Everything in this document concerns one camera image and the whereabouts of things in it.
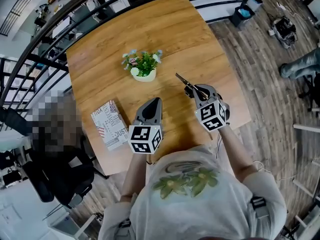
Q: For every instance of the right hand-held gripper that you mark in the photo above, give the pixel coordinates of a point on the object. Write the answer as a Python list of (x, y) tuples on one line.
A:
[(211, 115)]

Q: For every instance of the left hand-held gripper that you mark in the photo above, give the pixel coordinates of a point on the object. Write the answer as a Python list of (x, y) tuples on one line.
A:
[(143, 137)]

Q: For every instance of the dark slim metal object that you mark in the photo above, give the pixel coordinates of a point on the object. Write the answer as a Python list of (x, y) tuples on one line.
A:
[(184, 80)]

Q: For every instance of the person's right forearm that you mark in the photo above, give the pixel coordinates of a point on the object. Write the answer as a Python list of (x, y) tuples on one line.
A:
[(236, 154)]

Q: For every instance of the person's left forearm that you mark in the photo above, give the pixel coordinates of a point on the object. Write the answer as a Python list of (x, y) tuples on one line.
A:
[(133, 176)]

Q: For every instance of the potted plant in white pot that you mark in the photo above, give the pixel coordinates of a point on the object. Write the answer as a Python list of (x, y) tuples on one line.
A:
[(143, 66)]

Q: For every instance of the printed white book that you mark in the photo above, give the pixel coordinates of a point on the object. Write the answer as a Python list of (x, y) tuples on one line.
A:
[(111, 126)]

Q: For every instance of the wooden table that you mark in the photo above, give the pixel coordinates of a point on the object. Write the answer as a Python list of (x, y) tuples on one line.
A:
[(160, 31)]

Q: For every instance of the pile of black equipment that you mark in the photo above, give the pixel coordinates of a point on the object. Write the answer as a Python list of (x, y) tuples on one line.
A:
[(284, 30)]

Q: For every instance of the black office chair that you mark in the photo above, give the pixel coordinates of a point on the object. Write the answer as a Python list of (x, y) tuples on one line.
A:
[(75, 184)]

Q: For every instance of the person's white floral shirt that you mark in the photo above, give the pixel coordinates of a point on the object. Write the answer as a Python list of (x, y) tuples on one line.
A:
[(200, 209)]

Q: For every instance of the black chair with wheeled base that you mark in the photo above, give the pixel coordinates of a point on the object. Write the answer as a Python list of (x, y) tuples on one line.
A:
[(312, 91)]

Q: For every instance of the black metal railing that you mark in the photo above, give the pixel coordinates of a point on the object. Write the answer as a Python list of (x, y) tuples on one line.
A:
[(32, 45)]

